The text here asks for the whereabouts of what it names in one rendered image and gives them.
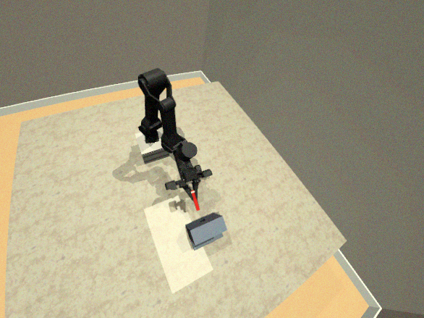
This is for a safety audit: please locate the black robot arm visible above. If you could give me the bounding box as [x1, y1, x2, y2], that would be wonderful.
[138, 68, 202, 182]

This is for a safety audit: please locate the dark grey sloped panel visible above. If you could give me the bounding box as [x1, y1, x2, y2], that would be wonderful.
[185, 213, 227, 250]

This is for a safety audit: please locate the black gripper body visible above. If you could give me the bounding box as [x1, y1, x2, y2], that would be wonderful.
[165, 160, 213, 190]

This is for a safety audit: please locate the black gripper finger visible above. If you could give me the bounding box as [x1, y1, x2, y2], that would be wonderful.
[180, 185, 193, 201]
[192, 180, 201, 199]

